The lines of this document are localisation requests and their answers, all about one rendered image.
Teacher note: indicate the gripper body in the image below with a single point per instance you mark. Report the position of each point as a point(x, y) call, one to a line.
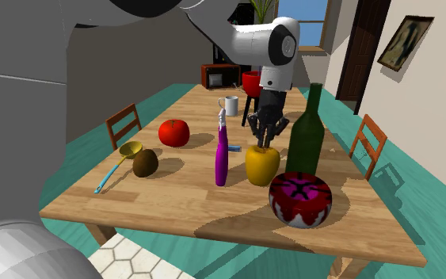
point(272, 103)

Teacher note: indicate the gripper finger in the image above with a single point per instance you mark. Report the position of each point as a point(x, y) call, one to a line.
point(278, 129)
point(256, 129)

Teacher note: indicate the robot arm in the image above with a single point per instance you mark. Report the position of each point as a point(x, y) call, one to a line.
point(18, 116)

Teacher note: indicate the small blue object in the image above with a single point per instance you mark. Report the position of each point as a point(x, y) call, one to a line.
point(235, 148)

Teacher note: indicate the red-potted plant with black stand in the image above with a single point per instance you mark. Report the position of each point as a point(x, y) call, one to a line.
point(250, 83)

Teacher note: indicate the dark green wine bottle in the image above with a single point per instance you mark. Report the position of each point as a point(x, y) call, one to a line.
point(305, 143)

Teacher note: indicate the white mug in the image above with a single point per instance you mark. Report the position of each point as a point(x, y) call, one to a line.
point(232, 105)

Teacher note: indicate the yellow bell pepper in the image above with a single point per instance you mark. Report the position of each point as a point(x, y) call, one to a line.
point(262, 165)

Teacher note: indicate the purple spray bottle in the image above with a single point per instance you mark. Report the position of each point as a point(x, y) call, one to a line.
point(221, 162)

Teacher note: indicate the brown radio box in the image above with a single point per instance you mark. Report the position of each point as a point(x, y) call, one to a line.
point(219, 76)

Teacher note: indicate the red patterned bowl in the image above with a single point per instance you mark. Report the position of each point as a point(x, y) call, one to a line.
point(300, 199)

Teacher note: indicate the red tomato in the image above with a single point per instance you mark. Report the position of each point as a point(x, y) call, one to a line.
point(174, 133)

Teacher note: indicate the window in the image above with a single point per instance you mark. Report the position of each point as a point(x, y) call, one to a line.
point(303, 19)

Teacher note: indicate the wooden chair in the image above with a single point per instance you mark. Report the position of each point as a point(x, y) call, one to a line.
point(124, 129)
point(369, 143)

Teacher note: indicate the wooden table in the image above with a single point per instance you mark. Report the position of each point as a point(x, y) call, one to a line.
point(184, 201)

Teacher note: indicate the dark wooden door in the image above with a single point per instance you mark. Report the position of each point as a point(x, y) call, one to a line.
point(361, 50)

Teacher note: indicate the brown kiwi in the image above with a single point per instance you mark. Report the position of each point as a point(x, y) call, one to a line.
point(145, 163)

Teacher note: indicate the framed wall picture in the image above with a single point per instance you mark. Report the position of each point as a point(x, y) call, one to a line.
point(404, 43)

